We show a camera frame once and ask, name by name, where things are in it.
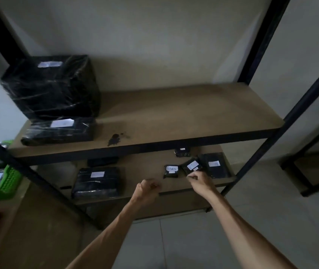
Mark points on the person's right fingers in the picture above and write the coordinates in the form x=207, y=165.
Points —
x=194, y=176

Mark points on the person's left hand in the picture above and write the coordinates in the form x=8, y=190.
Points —
x=146, y=191

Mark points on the person's right forearm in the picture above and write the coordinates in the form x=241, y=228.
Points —
x=246, y=235

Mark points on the small black packet handwritten label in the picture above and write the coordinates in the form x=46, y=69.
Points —
x=171, y=172

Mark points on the large black wrapped box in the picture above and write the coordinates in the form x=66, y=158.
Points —
x=53, y=86

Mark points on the wooden shelf board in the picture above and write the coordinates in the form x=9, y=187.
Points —
x=190, y=114
x=142, y=176
x=182, y=205

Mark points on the small black packet white label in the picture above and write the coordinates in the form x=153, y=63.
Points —
x=191, y=165

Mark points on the flat black packet white label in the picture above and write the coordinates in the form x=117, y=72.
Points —
x=215, y=166

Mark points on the medium black wrapped parcel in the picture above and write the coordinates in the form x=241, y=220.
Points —
x=96, y=184

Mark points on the low black metal rack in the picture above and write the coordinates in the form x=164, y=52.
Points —
x=291, y=165

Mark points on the small dark flat parcel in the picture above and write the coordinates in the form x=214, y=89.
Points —
x=103, y=161

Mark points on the green plastic basket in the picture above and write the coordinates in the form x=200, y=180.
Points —
x=8, y=182

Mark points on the black metal shelf rack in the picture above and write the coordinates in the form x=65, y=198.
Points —
x=302, y=106

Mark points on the person's left fingers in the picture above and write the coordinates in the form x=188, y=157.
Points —
x=151, y=184

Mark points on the long flat black wrapped parcel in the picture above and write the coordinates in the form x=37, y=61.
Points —
x=61, y=133

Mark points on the person's left forearm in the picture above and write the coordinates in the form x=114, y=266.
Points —
x=112, y=238

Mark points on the person's right hand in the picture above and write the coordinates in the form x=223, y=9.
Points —
x=204, y=183

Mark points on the tiny black packet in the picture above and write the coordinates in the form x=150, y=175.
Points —
x=182, y=152

